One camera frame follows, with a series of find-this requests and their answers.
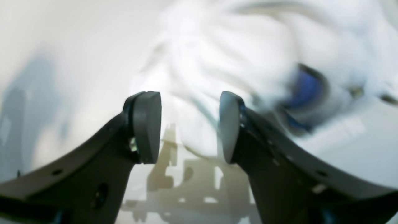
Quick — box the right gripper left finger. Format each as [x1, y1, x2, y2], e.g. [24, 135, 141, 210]
[0, 91, 162, 224]

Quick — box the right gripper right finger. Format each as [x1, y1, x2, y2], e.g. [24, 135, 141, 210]
[219, 91, 397, 224]

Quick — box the white t-shirt with print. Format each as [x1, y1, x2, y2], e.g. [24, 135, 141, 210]
[131, 0, 398, 159]

